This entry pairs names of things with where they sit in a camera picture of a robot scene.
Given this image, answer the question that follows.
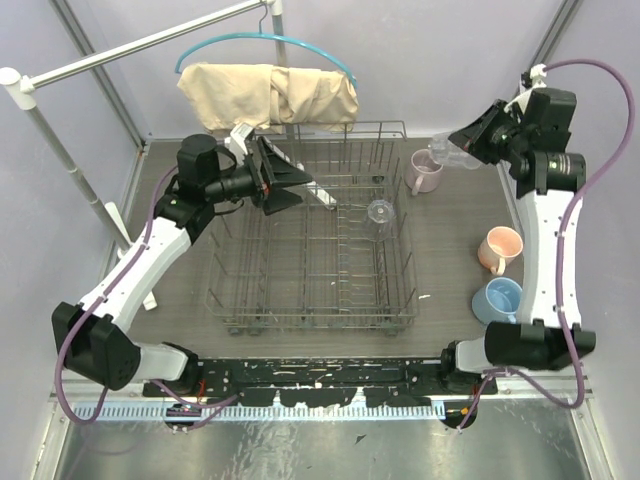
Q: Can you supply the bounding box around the lilac ceramic mug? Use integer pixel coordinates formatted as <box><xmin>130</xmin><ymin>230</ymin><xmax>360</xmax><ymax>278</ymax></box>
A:
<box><xmin>403</xmin><ymin>149</ymin><xmax>444</xmax><ymax>196</ymax></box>

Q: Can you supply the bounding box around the clear faceted glass cup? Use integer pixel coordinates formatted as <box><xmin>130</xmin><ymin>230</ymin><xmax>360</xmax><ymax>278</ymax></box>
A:
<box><xmin>361</xmin><ymin>199</ymin><xmax>396</xmax><ymax>243</ymax></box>

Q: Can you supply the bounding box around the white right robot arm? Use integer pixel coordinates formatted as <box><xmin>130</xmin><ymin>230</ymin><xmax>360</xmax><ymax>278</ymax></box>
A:
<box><xmin>438</xmin><ymin>87</ymin><xmax>596</xmax><ymax>394</ymax></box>

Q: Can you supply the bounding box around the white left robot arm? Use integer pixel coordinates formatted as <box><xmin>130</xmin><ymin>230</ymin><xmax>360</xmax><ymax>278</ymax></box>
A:
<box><xmin>52</xmin><ymin>134</ymin><xmax>313</xmax><ymax>396</ymax></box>

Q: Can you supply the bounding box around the beige cloth on hanger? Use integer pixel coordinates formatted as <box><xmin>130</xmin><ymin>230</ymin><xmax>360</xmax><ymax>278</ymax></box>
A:
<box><xmin>178</xmin><ymin>63</ymin><xmax>359</xmax><ymax>132</ymax></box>

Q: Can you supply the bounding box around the pink ceramic mug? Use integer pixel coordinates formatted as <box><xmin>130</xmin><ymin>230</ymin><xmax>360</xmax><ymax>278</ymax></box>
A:
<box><xmin>477</xmin><ymin>226</ymin><xmax>524</xmax><ymax>276</ymax></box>

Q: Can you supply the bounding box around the teal clothes hanger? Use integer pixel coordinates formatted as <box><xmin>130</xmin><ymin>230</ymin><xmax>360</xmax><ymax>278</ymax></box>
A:
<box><xmin>173</xmin><ymin>4</ymin><xmax>359</xmax><ymax>91</ymax></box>

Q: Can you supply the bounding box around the blue ceramic mug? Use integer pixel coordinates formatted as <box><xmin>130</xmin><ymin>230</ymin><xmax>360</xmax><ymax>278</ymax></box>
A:
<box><xmin>471</xmin><ymin>277</ymin><xmax>522</xmax><ymax>325</ymax></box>

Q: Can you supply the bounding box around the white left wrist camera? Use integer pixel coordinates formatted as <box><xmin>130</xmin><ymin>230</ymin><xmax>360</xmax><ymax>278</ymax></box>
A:
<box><xmin>224</xmin><ymin>123</ymin><xmax>254</xmax><ymax>165</ymax></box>

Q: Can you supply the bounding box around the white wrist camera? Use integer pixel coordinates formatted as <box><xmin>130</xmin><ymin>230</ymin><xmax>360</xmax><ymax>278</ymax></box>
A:
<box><xmin>224</xmin><ymin>123</ymin><xmax>254</xmax><ymax>165</ymax></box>
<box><xmin>504</xmin><ymin>63</ymin><xmax>547</xmax><ymax>114</ymax></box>

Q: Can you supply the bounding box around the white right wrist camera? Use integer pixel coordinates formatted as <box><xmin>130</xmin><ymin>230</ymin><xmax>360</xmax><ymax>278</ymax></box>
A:
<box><xmin>504</xmin><ymin>63</ymin><xmax>547</xmax><ymax>114</ymax></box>

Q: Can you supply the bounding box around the grey wire dish rack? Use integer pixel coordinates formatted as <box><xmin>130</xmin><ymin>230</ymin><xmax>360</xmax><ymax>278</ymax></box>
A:
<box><xmin>205</xmin><ymin>122</ymin><xmax>418</xmax><ymax>335</ymax></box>

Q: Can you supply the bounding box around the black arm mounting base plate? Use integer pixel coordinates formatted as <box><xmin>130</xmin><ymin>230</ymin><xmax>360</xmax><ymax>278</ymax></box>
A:
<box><xmin>163</xmin><ymin>357</ymin><xmax>482</xmax><ymax>408</ymax></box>

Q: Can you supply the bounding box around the white clothes rail stand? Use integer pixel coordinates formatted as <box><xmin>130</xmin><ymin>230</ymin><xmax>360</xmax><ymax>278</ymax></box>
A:
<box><xmin>0</xmin><ymin>0</ymin><xmax>337</xmax><ymax>312</ymax></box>

